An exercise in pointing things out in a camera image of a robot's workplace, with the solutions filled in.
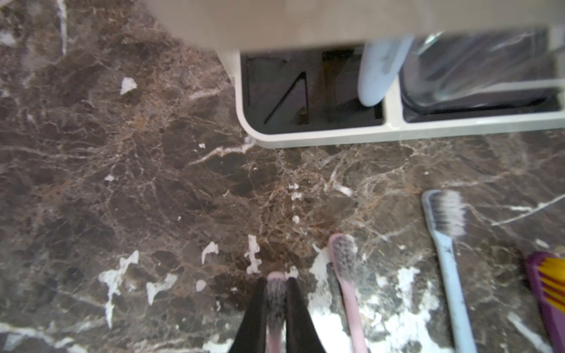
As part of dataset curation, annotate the light blue toothbrush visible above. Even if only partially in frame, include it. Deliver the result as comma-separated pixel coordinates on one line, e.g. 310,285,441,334
358,36,415,107

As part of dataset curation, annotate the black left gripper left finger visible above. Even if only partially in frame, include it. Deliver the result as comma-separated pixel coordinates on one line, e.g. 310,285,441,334
228,278,267,353

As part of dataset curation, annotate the cream toothbrush holder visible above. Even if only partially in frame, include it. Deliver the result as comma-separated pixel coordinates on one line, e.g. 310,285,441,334
147,1,564,148

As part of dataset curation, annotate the pale pink toothbrush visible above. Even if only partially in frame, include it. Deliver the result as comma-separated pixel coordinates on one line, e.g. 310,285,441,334
266,272,287,353

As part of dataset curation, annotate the grey blue toothbrush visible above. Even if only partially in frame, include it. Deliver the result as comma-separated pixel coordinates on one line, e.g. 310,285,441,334
422,190,477,352

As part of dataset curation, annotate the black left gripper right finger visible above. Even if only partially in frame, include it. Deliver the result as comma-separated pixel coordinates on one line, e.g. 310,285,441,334
285,277,326,353

